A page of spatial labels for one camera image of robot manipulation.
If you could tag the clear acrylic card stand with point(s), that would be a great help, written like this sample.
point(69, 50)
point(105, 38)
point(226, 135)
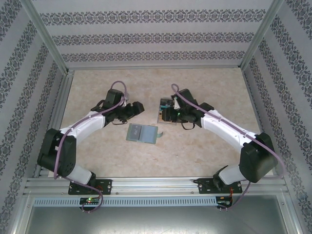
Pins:
point(159, 123)

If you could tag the green card holder wallet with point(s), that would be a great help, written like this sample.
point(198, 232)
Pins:
point(148, 132)

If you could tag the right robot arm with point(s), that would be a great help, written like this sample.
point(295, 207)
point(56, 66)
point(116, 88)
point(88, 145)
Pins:
point(226, 126)

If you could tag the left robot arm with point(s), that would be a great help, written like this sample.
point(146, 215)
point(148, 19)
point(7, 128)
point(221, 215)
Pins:
point(56, 156)

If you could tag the teal card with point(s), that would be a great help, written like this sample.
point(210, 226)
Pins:
point(165, 106)

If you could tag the black VIP card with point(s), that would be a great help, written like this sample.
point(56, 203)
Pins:
point(167, 100)

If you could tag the dark grey card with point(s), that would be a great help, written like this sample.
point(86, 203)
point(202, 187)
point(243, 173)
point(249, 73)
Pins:
point(135, 132)

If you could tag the small circuit board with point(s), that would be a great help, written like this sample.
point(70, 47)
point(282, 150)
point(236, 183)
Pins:
point(223, 202)

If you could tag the circuit board with green light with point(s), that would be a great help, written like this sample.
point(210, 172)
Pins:
point(85, 201)

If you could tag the galvanised metal sheet panel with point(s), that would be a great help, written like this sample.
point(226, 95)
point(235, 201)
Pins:
point(156, 221)

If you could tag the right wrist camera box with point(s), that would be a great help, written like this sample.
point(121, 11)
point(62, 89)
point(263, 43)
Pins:
point(175, 103)

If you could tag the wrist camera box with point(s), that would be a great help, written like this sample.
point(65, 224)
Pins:
point(125, 102)
point(175, 103)

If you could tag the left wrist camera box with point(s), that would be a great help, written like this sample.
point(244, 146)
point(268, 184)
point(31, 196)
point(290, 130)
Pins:
point(125, 102)

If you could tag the aluminium frame crossbar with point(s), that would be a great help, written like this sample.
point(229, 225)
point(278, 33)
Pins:
point(156, 67)

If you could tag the aluminium side rail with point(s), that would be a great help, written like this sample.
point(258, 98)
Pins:
point(59, 109)
point(260, 122)

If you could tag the aluminium mounting rail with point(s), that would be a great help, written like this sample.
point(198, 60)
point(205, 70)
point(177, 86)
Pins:
point(151, 185)

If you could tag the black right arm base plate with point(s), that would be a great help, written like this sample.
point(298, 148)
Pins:
point(204, 186)

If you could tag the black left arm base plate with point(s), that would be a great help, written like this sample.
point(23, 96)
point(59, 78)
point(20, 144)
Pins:
point(107, 186)

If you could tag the aluminium frame post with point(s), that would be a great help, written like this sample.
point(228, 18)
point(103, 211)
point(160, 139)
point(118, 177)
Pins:
point(259, 36)
point(48, 36)

